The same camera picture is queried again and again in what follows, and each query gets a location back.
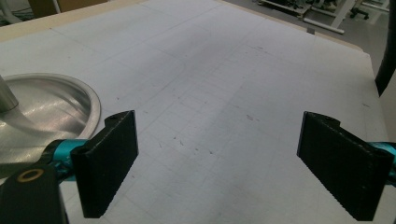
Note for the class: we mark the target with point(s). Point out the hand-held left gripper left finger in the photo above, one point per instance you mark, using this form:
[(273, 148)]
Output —
[(106, 161)]

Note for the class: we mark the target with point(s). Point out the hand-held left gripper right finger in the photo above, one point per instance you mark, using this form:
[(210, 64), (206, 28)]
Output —
[(342, 165)]

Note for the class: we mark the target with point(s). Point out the stainless steel utensil stand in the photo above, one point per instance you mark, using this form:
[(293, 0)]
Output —
[(46, 109)]

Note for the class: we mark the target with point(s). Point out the black tape piece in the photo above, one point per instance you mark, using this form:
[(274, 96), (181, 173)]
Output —
[(311, 30)]

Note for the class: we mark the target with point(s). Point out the white grid mat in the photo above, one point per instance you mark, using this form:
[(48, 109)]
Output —
[(218, 77)]

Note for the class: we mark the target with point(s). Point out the black office chair base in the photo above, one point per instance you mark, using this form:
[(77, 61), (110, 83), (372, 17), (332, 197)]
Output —
[(359, 13)]

